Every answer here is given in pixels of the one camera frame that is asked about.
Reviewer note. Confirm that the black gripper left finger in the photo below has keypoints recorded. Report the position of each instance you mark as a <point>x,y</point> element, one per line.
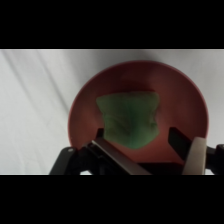
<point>110,160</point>

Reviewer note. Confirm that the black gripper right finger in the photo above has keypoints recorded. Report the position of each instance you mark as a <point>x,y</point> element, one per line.
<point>196,155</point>

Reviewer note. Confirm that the green soft triangle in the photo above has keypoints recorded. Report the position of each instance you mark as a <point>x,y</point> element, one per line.
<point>128,120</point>

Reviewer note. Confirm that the pink bowl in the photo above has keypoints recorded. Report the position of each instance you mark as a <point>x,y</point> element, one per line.
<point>186,100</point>

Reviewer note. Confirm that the white table cloth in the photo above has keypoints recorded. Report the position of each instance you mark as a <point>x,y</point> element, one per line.
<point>33,100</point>

